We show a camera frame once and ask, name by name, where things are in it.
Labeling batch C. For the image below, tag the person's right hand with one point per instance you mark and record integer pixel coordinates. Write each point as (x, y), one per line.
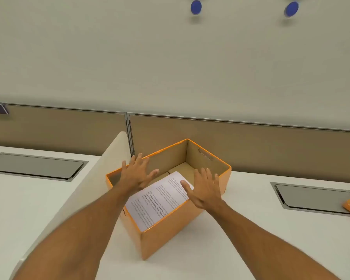
(205, 192)

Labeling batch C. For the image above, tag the person's left hand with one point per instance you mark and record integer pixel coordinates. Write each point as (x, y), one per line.
(133, 179)

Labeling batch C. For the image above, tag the person's left little finger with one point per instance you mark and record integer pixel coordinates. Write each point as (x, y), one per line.
(124, 168)

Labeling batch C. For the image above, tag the person's right middle finger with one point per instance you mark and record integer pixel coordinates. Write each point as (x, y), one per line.
(204, 176)

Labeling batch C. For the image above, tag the person's right thumb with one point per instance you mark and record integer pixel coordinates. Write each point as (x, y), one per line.
(186, 188)

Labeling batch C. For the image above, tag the person's left thumb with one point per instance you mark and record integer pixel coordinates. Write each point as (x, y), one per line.
(152, 174)

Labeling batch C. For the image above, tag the person's right little finger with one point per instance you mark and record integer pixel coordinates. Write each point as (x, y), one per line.
(216, 182)

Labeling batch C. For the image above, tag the person's left middle finger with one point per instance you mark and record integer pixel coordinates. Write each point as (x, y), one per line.
(139, 161)

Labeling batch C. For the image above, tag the person's left forearm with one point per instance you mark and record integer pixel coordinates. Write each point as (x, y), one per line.
(81, 236)

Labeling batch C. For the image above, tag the person's right forearm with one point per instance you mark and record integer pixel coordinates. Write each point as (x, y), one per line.
(259, 244)

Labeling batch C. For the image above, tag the white printed paper sheet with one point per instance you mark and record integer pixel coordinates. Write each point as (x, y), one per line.
(154, 202)

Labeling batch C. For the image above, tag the white curved desk divider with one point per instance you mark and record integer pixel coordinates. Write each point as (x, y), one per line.
(84, 186)

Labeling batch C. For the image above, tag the orange open cardboard box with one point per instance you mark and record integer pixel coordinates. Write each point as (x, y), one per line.
(169, 230)

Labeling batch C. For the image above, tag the beige partition panel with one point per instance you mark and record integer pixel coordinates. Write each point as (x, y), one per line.
(265, 148)
(58, 128)

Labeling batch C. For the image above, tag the grey metal partition post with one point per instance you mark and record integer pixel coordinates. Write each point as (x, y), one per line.
(129, 134)

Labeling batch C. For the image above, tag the blue round wall magnet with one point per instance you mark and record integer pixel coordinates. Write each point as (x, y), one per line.
(196, 7)
(291, 9)

